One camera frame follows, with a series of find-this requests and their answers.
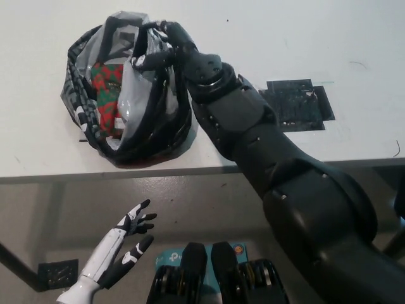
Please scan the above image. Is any black plastic bag grey lining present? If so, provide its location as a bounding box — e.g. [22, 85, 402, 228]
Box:
[59, 11, 199, 168]

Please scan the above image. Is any black metal table leg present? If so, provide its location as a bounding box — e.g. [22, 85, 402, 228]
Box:
[0, 240, 41, 291]

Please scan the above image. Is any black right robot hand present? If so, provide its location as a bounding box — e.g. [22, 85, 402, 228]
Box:
[131, 20, 224, 88]

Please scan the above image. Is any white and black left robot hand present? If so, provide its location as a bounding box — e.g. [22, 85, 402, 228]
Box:
[77, 198, 158, 291]

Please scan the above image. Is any black tape patch on table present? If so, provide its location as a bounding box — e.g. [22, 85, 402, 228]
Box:
[258, 78, 335, 132]

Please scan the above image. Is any red green coffee bean bag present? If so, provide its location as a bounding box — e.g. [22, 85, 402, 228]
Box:
[90, 62, 126, 140]

